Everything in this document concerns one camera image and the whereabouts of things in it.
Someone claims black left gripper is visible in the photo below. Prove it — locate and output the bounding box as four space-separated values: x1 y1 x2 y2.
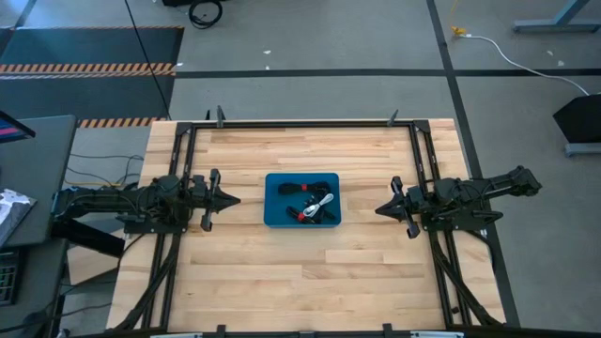
190 168 242 232

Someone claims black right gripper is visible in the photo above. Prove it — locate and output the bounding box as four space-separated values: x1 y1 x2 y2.
374 176 427 239

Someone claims blue plastic bin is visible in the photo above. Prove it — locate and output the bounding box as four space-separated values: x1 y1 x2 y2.
263 172 343 230

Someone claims white cable with red tip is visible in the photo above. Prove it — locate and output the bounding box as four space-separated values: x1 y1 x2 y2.
302 190 338 224

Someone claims short black USB-C cable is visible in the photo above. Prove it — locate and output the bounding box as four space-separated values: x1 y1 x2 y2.
285 205 316 225

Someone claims white USB-C cable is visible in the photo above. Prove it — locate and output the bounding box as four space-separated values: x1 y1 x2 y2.
302 192 335 218

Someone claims grey desk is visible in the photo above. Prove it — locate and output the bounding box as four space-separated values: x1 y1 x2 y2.
0 115 79 250

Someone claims black hazard-striped floor mat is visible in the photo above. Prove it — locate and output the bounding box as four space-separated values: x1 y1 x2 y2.
0 25 185 129

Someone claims black box on stand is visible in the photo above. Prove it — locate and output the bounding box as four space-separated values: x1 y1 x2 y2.
552 93 601 158

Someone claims camouflage-patterned item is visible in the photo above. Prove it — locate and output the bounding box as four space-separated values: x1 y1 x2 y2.
0 188 39 248

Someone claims laptop screen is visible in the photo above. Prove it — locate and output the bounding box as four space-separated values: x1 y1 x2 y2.
0 110 37 145

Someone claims black keyboard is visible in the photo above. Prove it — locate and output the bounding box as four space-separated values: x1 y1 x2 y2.
0 248 23 307

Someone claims grey desk leg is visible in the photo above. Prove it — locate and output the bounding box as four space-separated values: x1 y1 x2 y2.
512 0 601 34

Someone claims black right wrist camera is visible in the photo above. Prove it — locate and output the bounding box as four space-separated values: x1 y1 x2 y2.
406 185 426 210

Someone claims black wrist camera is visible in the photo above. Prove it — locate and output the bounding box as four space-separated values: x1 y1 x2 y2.
190 174 208 198
406 185 426 210

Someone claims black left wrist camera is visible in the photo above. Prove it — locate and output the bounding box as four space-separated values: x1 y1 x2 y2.
190 174 208 198

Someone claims black aluminium table frame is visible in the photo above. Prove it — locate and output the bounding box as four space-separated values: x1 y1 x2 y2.
112 117 506 338

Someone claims black hanging cable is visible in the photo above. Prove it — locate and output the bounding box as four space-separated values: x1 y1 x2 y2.
122 0 174 121

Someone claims black coiled floor cable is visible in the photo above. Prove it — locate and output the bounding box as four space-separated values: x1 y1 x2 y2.
188 0 224 30

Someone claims white floor cable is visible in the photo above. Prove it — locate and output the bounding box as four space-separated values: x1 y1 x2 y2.
462 33 591 98

